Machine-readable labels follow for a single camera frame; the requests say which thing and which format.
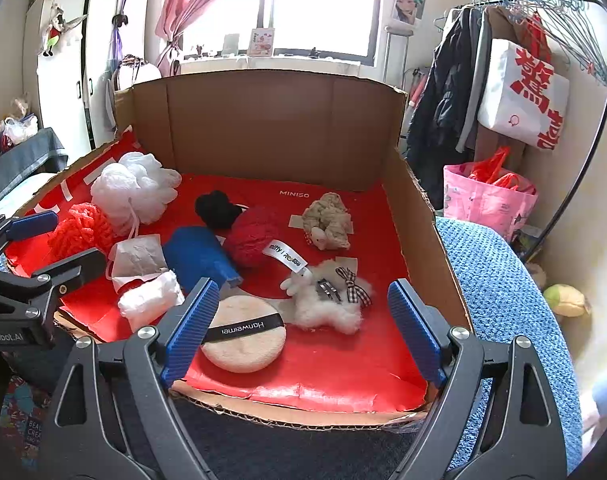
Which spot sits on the small printed card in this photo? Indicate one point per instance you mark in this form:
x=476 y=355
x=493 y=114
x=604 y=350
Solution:
x=261 y=42

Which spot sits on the white fluffy bunny hair clip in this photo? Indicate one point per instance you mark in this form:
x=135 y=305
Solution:
x=323 y=310

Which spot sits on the dark grey cloth cover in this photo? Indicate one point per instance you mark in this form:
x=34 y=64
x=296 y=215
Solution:
x=23 y=165

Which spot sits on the white mesh bath pouf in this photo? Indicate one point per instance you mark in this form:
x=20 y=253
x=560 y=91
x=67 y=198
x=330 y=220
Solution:
x=133 y=185

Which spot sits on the hanging plush toy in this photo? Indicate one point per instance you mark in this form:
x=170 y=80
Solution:
x=53 y=32

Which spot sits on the black fuzzy scrunchie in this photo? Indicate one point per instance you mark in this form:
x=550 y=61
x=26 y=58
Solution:
x=216 y=210

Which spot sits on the white plastic bag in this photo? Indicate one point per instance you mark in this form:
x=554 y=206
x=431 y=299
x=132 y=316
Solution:
x=18 y=130

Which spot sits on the cardboard box with red lining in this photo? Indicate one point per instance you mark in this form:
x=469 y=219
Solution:
x=283 y=120

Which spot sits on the pink shopping bag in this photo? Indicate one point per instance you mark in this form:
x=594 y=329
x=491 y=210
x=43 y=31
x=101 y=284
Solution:
x=483 y=205

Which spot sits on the light blue cloth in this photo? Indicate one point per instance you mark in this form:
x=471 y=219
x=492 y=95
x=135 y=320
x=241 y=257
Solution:
x=606 y=392

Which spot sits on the red mesh bath pouf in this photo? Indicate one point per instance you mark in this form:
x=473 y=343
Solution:
x=78 y=232

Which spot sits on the yellow green plush toy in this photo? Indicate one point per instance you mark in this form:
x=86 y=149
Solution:
x=566 y=300

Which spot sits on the red plastic bag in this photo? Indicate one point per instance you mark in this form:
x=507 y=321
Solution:
x=491 y=170

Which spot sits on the dark printed box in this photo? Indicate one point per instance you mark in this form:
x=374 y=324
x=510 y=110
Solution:
x=283 y=447

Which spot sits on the grey garment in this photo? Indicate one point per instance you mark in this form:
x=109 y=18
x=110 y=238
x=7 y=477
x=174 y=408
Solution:
x=471 y=110

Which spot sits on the white tote bag red print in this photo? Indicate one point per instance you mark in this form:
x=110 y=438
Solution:
x=503 y=100

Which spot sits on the red hanging cloth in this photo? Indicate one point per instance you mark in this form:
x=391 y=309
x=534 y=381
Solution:
x=538 y=35

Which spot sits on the purple ribbon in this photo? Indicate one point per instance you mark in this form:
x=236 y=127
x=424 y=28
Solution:
x=117 y=35

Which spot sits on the white quilted handbag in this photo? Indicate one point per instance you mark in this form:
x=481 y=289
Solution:
x=133 y=72

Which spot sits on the dark jacket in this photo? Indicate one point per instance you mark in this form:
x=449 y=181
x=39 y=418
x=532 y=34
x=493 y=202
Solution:
x=443 y=100

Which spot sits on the white wardrobe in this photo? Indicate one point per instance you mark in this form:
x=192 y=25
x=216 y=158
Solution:
x=63 y=100

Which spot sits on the small white card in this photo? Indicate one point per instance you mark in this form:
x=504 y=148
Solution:
x=230 y=44

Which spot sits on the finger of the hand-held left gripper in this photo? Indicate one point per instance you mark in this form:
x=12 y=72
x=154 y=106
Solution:
x=78 y=265
x=31 y=225

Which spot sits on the white cloth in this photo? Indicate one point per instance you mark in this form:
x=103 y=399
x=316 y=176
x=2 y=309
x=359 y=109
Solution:
x=151 y=300

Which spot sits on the wall poster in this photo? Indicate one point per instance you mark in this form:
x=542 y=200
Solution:
x=408 y=7

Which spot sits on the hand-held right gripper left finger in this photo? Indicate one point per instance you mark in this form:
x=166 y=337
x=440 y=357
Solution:
x=188 y=335

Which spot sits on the beige round powder puff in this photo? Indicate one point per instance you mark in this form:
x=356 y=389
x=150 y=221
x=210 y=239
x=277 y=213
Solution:
x=243 y=350

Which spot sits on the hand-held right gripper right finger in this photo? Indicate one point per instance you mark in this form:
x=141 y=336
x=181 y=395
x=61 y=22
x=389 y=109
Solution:
x=416 y=335

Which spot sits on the grey crutch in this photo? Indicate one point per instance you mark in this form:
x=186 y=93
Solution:
x=398 y=32

